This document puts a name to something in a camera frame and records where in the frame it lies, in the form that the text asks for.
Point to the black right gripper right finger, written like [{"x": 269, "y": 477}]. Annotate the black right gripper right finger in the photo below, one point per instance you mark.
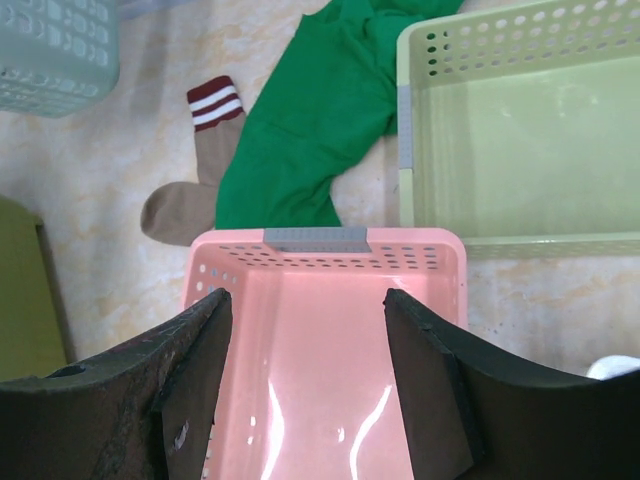
[{"x": 472, "y": 410}]

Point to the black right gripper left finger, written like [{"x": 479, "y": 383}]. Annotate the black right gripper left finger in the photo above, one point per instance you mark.
[{"x": 143, "y": 409}]

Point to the light blue laundry basket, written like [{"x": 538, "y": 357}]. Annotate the light blue laundry basket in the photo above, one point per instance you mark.
[{"x": 57, "y": 57}]

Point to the olive green laundry basket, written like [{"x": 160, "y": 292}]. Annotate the olive green laundry basket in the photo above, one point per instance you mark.
[{"x": 35, "y": 336}]

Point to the white plastic basket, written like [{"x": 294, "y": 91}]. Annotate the white plastic basket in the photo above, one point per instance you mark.
[{"x": 613, "y": 366}]

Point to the pink plastic basket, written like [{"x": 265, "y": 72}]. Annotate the pink plastic basket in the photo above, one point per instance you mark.
[{"x": 308, "y": 389}]

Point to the brown striped sock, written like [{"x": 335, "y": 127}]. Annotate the brown striped sock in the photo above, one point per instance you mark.
[{"x": 178, "y": 212}]

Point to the light green plastic basket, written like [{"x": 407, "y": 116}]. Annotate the light green plastic basket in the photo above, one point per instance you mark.
[{"x": 518, "y": 129}]

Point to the green shirt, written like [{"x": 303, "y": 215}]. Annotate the green shirt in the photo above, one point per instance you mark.
[{"x": 330, "y": 97}]

